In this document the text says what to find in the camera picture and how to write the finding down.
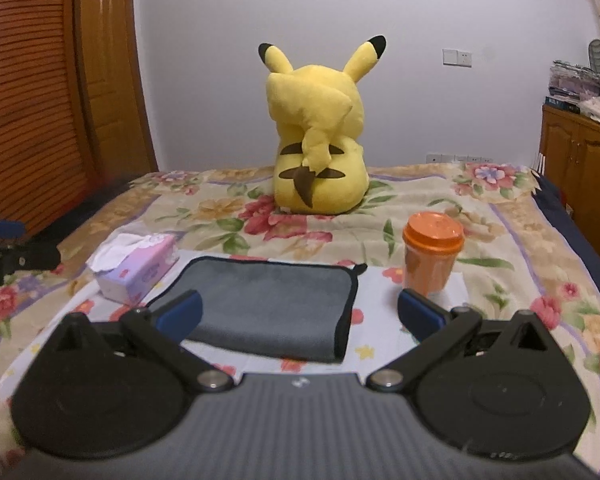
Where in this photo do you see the dark blue bed sheet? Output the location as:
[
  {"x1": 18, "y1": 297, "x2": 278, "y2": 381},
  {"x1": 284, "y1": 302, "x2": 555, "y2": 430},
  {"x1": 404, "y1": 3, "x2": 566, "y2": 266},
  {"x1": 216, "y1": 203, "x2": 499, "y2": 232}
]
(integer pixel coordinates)
[{"x1": 532, "y1": 171, "x2": 600, "y2": 291}]

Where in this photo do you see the yellow Pikachu plush toy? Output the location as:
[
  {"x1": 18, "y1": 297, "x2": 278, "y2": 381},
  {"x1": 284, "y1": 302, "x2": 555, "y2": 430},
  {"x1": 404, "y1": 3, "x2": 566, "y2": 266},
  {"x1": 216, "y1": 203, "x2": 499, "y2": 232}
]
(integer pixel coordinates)
[{"x1": 259, "y1": 35, "x2": 387, "y2": 214}]

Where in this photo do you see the white wall power strip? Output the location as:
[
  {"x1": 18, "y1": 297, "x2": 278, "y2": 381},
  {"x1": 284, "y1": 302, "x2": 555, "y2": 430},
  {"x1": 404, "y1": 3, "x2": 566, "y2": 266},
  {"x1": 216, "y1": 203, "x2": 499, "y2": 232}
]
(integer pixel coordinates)
[{"x1": 425, "y1": 153, "x2": 493, "y2": 164}]

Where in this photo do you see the purple tissue box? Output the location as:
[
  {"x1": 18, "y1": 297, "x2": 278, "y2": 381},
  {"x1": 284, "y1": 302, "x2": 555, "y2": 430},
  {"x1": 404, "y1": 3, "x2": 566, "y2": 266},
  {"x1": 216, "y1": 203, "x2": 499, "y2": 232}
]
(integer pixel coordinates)
[{"x1": 87, "y1": 232, "x2": 178, "y2": 307}]

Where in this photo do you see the orange lidded cup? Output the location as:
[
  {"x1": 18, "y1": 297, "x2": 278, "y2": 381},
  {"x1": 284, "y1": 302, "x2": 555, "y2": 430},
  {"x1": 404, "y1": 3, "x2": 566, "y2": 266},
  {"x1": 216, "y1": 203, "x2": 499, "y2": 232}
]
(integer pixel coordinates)
[{"x1": 402, "y1": 211, "x2": 465, "y2": 296}]

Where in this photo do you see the white wall switch plate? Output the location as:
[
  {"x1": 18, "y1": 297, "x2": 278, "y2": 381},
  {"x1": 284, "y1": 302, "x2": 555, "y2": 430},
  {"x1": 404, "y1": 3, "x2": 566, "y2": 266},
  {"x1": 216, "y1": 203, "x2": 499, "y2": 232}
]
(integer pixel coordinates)
[{"x1": 442, "y1": 49, "x2": 472, "y2": 67}]

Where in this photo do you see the wooden room door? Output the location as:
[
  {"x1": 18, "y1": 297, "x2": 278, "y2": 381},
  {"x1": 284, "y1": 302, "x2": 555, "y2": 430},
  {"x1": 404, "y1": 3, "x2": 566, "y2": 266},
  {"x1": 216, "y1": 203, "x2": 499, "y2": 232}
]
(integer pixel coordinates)
[{"x1": 73, "y1": 0, "x2": 157, "y2": 183}]

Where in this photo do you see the floral bed blanket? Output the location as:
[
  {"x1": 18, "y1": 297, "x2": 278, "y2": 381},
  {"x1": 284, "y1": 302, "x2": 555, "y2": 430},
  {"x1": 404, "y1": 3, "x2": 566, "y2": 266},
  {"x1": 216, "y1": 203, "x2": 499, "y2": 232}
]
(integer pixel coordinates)
[{"x1": 0, "y1": 164, "x2": 600, "y2": 477}]

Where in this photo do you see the wooden sideboard cabinet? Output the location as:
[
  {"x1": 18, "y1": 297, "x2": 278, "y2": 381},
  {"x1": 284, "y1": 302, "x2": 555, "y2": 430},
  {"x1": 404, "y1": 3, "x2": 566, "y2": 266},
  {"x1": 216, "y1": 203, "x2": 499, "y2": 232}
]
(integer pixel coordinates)
[{"x1": 539, "y1": 105, "x2": 600, "y2": 256}]

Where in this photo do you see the purple and grey towel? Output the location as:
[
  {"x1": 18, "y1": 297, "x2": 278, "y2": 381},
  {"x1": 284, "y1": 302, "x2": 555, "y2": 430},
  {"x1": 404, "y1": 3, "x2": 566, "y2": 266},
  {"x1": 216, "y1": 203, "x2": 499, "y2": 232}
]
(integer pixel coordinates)
[{"x1": 147, "y1": 256, "x2": 367, "y2": 363}]

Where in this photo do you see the stack of folded fabrics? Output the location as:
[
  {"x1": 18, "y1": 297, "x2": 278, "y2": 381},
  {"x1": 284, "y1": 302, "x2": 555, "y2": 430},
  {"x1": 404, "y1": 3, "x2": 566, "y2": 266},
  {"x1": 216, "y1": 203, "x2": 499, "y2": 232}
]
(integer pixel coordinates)
[{"x1": 547, "y1": 39, "x2": 600, "y2": 107}]

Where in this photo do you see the brown slatted wardrobe door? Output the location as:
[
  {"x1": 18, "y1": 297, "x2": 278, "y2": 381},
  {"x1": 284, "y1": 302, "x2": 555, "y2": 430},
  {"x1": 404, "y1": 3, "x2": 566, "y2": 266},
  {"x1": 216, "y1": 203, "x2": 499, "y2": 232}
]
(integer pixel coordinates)
[{"x1": 0, "y1": 0, "x2": 99, "y2": 235}]

